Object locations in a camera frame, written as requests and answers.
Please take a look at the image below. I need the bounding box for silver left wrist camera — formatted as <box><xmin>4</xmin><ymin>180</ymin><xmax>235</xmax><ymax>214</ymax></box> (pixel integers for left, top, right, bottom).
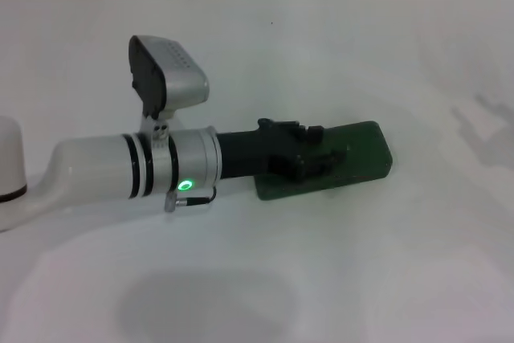
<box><xmin>128</xmin><ymin>35</ymin><xmax>211</xmax><ymax>121</ymax></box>

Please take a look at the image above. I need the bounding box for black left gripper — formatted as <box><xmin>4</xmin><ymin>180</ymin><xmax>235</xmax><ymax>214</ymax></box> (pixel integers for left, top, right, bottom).
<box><xmin>214</xmin><ymin>117</ymin><xmax>348</xmax><ymax>182</ymax></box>

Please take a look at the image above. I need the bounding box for green glasses case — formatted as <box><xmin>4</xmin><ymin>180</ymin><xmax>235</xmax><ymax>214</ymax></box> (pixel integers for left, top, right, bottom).
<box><xmin>253</xmin><ymin>120</ymin><xmax>394</xmax><ymax>202</ymax></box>

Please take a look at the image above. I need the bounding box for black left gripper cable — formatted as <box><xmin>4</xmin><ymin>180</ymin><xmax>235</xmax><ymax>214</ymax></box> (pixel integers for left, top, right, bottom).
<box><xmin>163</xmin><ymin>186</ymin><xmax>219</xmax><ymax>213</ymax></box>

